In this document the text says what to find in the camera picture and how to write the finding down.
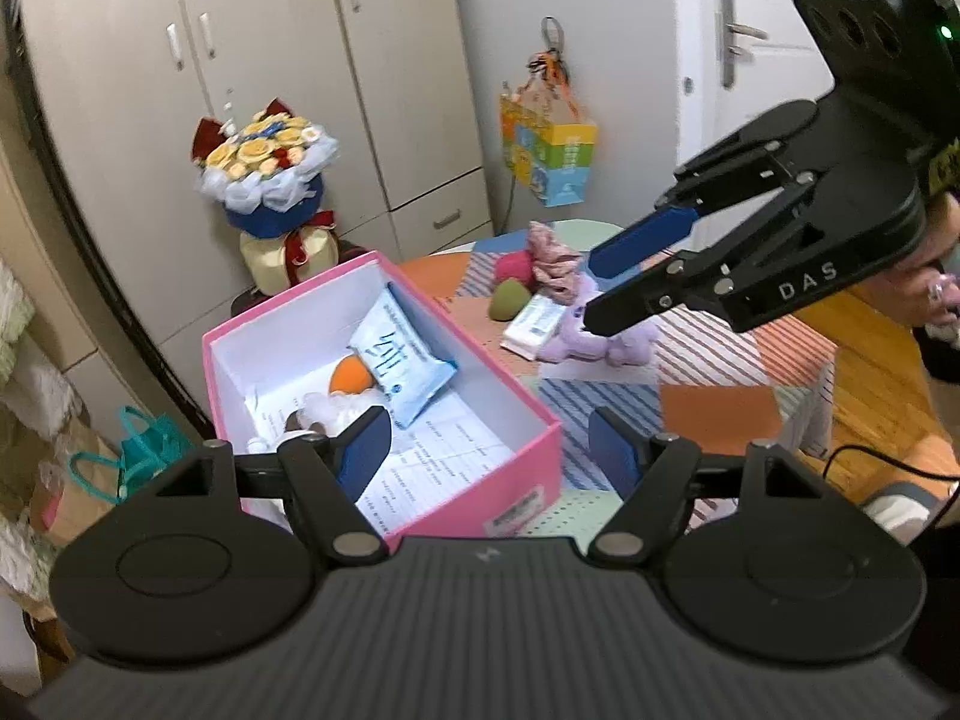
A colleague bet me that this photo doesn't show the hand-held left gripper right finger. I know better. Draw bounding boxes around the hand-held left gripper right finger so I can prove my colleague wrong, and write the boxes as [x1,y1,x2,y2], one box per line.
[589,406,818,563]

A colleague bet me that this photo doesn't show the pink cardboard box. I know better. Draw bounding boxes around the pink cardboard box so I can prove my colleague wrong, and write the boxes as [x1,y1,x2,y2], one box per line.
[201,251,563,541]

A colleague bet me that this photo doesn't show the colourful paper gift bag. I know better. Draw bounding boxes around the colourful paper gift bag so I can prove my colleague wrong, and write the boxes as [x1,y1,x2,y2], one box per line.
[499,52,599,209]

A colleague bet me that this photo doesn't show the fluffy cream pajama pants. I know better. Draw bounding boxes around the fluffy cream pajama pants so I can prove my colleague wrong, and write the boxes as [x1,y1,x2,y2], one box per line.
[0,255,53,466]

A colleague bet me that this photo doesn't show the patchwork tablecloth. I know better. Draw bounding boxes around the patchwork tablecloth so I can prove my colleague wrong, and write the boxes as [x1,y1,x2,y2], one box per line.
[397,217,837,541]

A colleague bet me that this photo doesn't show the white door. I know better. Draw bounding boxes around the white door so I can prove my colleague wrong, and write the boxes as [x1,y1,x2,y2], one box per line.
[667,0,848,181]

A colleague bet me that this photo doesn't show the person's right hand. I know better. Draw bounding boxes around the person's right hand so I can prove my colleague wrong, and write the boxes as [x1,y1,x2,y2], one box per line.
[900,191,960,327]

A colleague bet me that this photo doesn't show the brown paper bag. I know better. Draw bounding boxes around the brown paper bag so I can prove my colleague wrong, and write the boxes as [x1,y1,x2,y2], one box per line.
[30,420,121,548]

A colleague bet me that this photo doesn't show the pink plush toy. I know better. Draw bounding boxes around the pink plush toy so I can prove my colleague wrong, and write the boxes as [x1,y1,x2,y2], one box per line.
[491,251,537,290]

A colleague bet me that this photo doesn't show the teal gift bag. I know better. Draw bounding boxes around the teal gift bag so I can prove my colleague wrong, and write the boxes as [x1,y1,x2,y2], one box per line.
[71,405,192,503]

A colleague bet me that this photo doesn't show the pink floral scrunchie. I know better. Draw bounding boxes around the pink floral scrunchie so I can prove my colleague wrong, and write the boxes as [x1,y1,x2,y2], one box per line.
[525,221,586,293]

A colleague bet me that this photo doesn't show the black cable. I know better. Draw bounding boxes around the black cable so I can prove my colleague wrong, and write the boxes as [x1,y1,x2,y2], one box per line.
[821,444,960,533]

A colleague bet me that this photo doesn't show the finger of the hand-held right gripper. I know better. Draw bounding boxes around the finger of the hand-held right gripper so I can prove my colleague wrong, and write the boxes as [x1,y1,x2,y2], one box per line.
[589,101,820,278]
[583,184,815,338]

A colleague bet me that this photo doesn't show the large white blue tissue packet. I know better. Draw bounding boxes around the large white blue tissue packet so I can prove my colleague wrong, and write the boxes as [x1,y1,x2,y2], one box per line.
[346,283,460,430]

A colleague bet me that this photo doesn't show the yellow flower bouquet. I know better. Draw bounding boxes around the yellow flower bouquet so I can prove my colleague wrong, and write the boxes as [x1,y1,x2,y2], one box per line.
[189,94,338,293]

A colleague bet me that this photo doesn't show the metal door handle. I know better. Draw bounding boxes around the metal door handle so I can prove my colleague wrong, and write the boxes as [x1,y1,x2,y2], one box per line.
[716,0,770,87]

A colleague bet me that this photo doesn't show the white duck plush toy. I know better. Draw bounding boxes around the white duck plush toy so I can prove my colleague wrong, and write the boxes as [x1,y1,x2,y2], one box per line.
[300,356,387,432]

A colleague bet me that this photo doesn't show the beige wooden wardrobe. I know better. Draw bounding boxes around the beige wooden wardrobe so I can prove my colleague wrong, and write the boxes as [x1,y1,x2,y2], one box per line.
[15,0,500,361]

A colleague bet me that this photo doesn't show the small white tissue packet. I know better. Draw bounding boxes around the small white tissue packet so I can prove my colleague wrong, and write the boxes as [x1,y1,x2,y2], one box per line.
[500,292,567,359]

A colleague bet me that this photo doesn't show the printed paper sheet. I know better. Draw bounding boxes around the printed paper sheet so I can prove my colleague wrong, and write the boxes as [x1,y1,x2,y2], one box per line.
[244,382,518,533]

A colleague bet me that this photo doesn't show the black wall cord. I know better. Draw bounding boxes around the black wall cord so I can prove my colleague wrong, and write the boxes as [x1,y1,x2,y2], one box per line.
[540,15,569,83]

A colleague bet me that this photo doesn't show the purple plush toy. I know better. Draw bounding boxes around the purple plush toy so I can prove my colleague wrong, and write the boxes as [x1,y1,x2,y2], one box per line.
[538,274,661,368]

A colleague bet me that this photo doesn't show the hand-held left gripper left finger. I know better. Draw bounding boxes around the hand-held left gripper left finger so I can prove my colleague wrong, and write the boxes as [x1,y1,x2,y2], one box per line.
[154,406,391,563]

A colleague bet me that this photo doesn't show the green egg-shaped sponge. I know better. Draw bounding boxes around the green egg-shaped sponge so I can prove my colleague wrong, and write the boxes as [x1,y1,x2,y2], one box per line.
[489,279,530,322]

